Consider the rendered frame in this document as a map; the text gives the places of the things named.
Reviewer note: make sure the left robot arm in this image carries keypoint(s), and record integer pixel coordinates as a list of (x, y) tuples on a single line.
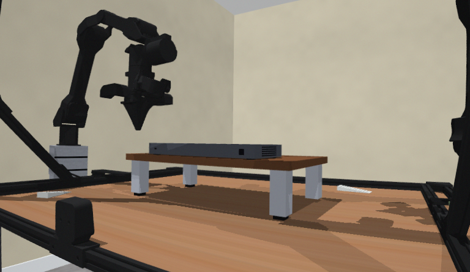
[(90, 39)]

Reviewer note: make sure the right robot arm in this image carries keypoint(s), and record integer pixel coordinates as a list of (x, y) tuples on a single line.
[(457, 124)]

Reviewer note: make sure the dark grey network switch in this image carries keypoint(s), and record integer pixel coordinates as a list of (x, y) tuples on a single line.
[(243, 151)]

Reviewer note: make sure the brown wooden stand with grey legs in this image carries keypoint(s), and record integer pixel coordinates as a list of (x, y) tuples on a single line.
[(281, 182)]

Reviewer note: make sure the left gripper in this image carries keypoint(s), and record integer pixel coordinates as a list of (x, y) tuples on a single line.
[(137, 106)]

